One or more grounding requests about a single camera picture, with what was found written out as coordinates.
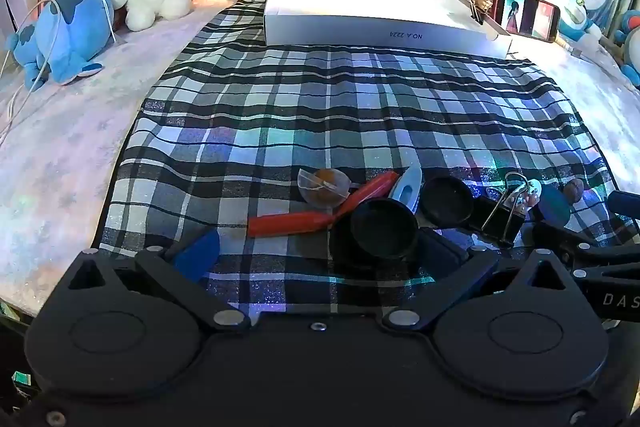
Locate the black round lid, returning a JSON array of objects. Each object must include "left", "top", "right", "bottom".
[
  {"left": 419, "top": 176, "right": 475, "bottom": 228},
  {"left": 349, "top": 199, "right": 421, "bottom": 261}
]

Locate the white cardboard box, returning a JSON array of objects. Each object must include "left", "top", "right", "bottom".
[{"left": 263, "top": 0, "right": 514, "bottom": 60}]

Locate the red marker pen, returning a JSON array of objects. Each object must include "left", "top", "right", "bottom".
[{"left": 339, "top": 171, "right": 399, "bottom": 221}]

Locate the white cable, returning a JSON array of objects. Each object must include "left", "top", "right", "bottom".
[{"left": 0, "top": 0, "right": 117, "bottom": 144}]

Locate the small black binder clip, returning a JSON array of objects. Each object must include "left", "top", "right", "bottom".
[{"left": 467, "top": 0, "right": 489, "bottom": 26}]

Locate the phone charging cable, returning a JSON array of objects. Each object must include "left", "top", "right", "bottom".
[{"left": 554, "top": 36, "right": 603, "bottom": 60}]

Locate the black white plaid cloth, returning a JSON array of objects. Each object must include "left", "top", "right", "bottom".
[{"left": 94, "top": 0, "right": 627, "bottom": 324}]

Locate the red plastic piece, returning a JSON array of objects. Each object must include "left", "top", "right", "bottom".
[{"left": 247, "top": 211, "right": 337, "bottom": 238}]

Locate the large black binder clip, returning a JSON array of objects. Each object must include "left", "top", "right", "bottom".
[{"left": 472, "top": 172, "right": 532, "bottom": 249}]

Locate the white hair clip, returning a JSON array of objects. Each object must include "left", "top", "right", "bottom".
[{"left": 388, "top": 164, "right": 424, "bottom": 214}]

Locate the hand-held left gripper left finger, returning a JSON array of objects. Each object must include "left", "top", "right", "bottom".
[{"left": 65, "top": 229, "right": 252, "bottom": 334}]

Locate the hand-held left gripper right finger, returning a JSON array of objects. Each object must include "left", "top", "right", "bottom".
[{"left": 381, "top": 229, "right": 577, "bottom": 334}]

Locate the blue spotted plush animal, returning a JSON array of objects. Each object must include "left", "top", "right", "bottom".
[{"left": 5, "top": 0, "right": 116, "bottom": 86}]

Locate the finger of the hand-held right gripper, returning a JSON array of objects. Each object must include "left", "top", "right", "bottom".
[
  {"left": 531, "top": 184, "right": 640, "bottom": 281},
  {"left": 607, "top": 190, "right": 640, "bottom": 221}
]

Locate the blue round eared plush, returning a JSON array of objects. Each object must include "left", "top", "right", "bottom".
[{"left": 612, "top": 9, "right": 640, "bottom": 88}]

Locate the red cased smartphone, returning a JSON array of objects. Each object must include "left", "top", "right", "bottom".
[{"left": 492, "top": 0, "right": 561, "bottom": 44}]

